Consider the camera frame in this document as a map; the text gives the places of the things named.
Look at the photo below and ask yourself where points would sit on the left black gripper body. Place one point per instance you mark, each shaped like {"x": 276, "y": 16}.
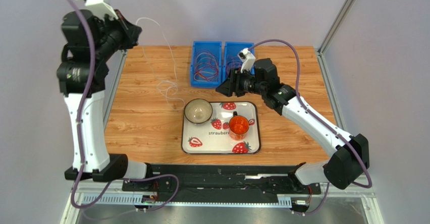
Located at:
{"x": 113, "y": 38}

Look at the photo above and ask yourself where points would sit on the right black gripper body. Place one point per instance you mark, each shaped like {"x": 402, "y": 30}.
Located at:
{"x": 237, "y": 84}

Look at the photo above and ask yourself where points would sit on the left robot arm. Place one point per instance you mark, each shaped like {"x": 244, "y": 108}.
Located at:
{"x": 91, "y": 41}

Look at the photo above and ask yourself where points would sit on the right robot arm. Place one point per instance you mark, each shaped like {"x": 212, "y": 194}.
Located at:
{"x": 348, "y": 155}

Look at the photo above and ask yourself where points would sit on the right blue plastic bin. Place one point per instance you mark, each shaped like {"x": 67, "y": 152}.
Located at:
{"x": 230, "y": 57}

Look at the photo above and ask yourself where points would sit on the blue plastic bin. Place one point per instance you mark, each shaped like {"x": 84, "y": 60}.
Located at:
{"x": 230, "y": 57}
{"x": 206, "y": 64}

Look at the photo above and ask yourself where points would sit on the left blue plastic bin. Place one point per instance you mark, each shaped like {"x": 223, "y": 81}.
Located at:
{"x": 206, "y": 64}

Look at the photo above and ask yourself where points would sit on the beige ceramic bowl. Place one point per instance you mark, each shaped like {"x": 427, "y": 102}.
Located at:
{"x": 198, "y": 111}

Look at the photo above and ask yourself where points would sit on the orange transparent mug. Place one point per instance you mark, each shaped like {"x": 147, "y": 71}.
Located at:
{"x": 238, "y": 127}

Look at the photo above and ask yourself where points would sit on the strawberry print tray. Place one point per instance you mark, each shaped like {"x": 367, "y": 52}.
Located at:
{"x": 212, "y": 136}

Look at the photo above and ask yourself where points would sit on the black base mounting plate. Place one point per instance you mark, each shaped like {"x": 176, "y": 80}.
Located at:
{"x": 222, "y": 184}

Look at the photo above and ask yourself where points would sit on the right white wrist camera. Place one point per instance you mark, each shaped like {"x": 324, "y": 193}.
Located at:
{"x": 247, "y": 58}

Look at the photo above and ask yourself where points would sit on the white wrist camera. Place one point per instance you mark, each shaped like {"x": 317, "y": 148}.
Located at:
{"x": 247, "y": 58}
{"x": 101, "y": 9}

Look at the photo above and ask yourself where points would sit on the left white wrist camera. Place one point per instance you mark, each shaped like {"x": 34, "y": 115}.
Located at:
{"x": 101, "y": 9}

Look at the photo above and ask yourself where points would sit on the aluminium frame rail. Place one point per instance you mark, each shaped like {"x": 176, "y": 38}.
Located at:
{"x": 90, "y": 194}

